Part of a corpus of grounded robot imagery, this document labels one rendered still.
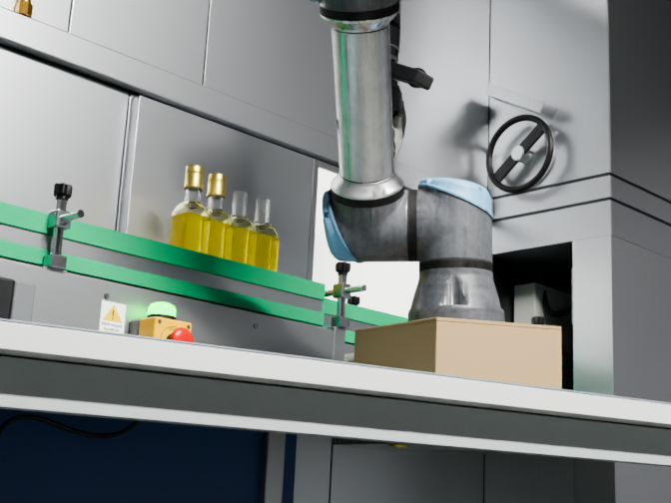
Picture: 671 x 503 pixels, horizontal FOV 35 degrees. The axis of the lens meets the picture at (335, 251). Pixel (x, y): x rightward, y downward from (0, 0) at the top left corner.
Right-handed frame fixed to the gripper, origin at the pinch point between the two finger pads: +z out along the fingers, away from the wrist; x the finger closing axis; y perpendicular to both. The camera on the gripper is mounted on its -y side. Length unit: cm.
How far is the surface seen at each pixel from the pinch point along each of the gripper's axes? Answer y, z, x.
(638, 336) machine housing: 8, 17, -102
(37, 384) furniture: -8, 50, 67
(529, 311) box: 40, 8, -102
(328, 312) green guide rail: 25.9, 24.4, -13.0
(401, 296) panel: 42, 12, -53
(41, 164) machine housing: 45, 4, 42
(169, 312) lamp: 9, 34, 37
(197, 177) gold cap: 28.2, 4.1, 19.9
